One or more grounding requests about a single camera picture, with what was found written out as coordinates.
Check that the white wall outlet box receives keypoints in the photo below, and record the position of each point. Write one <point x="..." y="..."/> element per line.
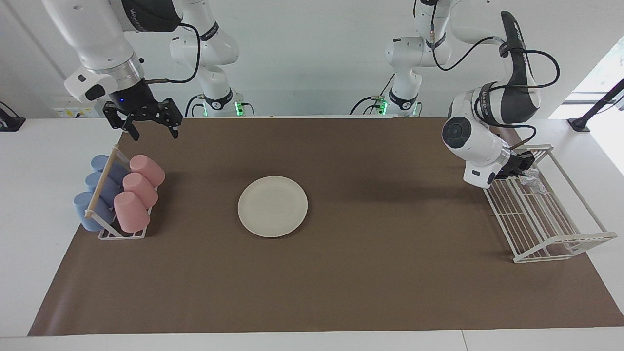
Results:
<point x="73" y="112"/>

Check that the white cup holder rack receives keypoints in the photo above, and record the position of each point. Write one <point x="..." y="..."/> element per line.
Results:
<point x="102" y="181"/>

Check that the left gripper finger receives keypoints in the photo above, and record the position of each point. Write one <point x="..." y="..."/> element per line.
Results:
<point x="528" y="172"/>

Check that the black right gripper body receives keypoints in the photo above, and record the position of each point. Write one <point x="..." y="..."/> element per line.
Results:
<point x="139" y="105"/>

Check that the blue plastic cup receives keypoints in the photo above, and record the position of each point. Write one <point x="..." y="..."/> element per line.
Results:
<point x="100" y="162"/>
<point x="83" y="204"/>
<point x="93" y="180"/>

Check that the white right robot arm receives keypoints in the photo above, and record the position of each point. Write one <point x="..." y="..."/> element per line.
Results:
<point x="92" y="39"/>

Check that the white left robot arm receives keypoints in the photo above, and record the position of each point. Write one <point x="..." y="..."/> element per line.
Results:
<point x="477" y="136"/>

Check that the cream round plate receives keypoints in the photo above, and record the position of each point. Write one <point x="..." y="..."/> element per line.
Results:
<point x="272" y="207"/>

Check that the black table clamp mount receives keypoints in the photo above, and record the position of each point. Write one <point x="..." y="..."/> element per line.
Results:
<point x="9" y="124"/>

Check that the pink plastic cup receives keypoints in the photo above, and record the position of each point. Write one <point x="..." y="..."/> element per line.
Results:
<point x="147" y="169"/>
<point x="131" y="212"/>
<point x="141" y="189"/>

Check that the brown table mat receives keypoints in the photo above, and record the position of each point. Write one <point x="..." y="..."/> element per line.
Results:
<point x="341" y="282"/>

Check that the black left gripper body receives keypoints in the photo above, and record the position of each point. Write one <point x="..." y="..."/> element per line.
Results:
<point x="516" y="163"/>

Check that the clear plastic bag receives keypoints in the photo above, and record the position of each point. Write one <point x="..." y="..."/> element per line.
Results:
<point x="534" y="184"/>

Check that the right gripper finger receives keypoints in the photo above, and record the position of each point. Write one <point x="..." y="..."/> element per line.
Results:
<point x="133" y="130"/>
<point x="174" y="131"/>

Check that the black angled stand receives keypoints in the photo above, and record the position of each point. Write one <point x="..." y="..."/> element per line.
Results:
<point x="580" y="124"/>

